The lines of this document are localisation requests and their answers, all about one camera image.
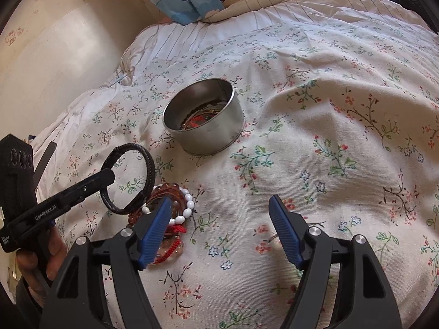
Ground red string bracelet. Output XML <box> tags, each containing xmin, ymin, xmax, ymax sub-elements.
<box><xmin>151</xmin><ymin>217</ymin><xmax>187</xmax><ymax>265</ymax></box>

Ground brown bead bracelet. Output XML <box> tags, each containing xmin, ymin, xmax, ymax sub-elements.
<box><xmin>128</xmin><ymin>183</ymin><xmax>187</xmax><ymax>259</ymax></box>

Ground floral bedsheet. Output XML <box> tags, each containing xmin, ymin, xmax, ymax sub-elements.
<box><xmin>27</xmin><ymin>0</ymin><xmax>439</xmax><ymax>329</ymax></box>

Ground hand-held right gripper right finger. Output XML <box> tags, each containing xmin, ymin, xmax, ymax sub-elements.
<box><xmin>268</xmin><ymin>195</ymin><xmax>403</xmax><ymax>329</ymax></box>

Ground white bead bracelet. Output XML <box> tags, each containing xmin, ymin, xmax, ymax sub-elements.
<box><xmin>140</xmin><ymin>186</ymin><xmax>197</xmax><ymax>226</ymax></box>

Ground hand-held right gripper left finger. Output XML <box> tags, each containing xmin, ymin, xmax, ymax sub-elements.
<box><xmin>39</xmin><ymin>197</ymin><xmax>172</xmax><ymax>329</ymax></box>

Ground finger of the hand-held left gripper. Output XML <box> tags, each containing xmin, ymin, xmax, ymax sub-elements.
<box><xmin>61</xmin><ymin>169</ymin><xmax>116</xmax><ymax>209</ymax></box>

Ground black braided bracelet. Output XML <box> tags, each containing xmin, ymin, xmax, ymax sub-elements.
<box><xmin>100</xmin><ymin>143</ymin><xmax>156</xmax><ymax>215</ymax></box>

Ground person's left hand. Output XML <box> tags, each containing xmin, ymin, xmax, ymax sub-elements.
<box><xmin>15</xmin><ymin>225</ymin><xmax>69</xmax><ymax>307</ymax></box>

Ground dark red bead bracelet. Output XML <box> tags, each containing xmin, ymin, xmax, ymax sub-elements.
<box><xmin>180</xmin><ymin>100</ymin><xmax>229</xmax><ymax>131</ymax></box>

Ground round metal tin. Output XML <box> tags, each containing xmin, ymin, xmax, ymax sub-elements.
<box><xmin>162</xmin><ymin>79</ymin><xmax>245</xmax><ymax>156</ymax></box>

